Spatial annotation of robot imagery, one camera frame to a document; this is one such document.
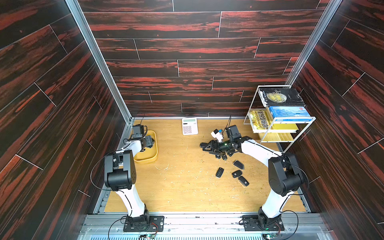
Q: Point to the black car key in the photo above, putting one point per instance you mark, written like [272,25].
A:
[237,173]
[219,172]
[239,165]
[243,181]

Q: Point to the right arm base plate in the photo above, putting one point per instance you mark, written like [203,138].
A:
[256,223]

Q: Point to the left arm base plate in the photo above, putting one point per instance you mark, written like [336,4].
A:
[143,223]

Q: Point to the blue book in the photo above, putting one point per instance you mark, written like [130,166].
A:
[289,114]

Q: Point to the yellow plastic storage box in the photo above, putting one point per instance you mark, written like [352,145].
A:
[145,150]

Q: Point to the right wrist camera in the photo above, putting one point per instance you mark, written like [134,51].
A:
[218,135]

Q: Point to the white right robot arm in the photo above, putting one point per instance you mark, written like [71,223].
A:
[285,175]

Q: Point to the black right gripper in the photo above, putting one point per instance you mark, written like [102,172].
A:
[215,147]

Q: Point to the white metal shelf rack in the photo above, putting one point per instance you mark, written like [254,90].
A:
[286,138]

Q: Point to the yellow book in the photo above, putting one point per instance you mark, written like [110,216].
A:
[260,121]

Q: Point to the black book gold emblem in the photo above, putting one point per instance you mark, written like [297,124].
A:
[280,97]

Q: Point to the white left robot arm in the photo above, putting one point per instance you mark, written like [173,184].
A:
[120,176]

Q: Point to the white calculator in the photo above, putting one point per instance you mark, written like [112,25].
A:
[190,126]

